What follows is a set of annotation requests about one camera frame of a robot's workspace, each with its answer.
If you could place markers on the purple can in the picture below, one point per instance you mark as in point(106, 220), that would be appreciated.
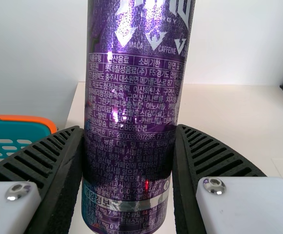
point(136, 97)

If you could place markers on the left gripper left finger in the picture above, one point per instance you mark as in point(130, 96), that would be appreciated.
point(34, 165)

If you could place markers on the teal shopping basket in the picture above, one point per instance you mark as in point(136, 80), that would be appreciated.
point(9, 131)

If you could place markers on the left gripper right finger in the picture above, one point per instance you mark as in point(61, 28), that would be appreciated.
point(216, 170)

